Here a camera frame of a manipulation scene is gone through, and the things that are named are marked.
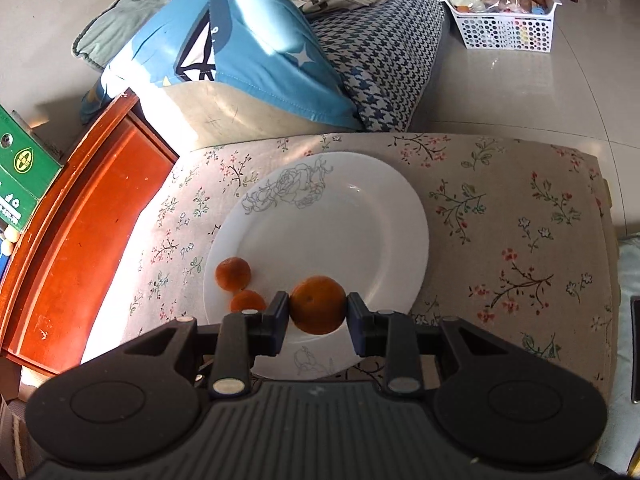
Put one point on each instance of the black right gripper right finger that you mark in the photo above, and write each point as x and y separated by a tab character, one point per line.
390	335

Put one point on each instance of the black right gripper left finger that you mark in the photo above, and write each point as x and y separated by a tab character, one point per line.
242	337

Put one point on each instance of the orange mandarin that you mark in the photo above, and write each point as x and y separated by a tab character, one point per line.
233	274
318	305
247	300

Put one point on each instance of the white floral plate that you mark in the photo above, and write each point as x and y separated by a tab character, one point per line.
344	215

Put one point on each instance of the floral tablecloth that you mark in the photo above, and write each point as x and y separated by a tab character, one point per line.
521	240

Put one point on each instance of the egg on cabinet left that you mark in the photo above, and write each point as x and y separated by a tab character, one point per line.
7	247

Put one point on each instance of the egg on cabinet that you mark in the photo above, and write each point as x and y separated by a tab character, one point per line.
7	247
11	234

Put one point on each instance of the egg on cabinet right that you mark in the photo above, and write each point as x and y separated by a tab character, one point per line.
11	234

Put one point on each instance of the green cardboard box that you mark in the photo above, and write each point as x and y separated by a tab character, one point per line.
27	171

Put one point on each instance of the blue shark cushion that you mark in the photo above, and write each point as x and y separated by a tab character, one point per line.
215	72

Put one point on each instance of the houndstooth sofa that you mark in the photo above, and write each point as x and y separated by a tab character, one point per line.
385	55

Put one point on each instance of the white plastic basket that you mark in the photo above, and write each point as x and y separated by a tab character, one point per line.
506	31

